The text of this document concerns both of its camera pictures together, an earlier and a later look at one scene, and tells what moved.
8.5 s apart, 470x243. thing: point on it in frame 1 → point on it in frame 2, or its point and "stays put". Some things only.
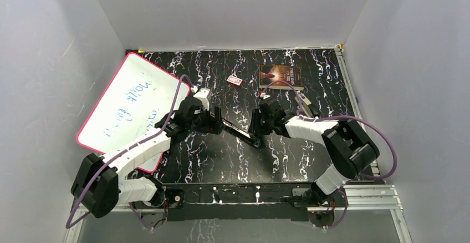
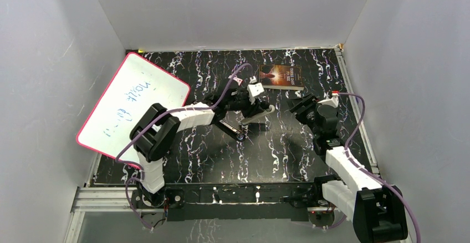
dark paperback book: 291,74 stays put
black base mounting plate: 240,202 stays put
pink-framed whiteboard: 138,101 stays put
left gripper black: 215,126 → 254,106
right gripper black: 254,127 → 310,102
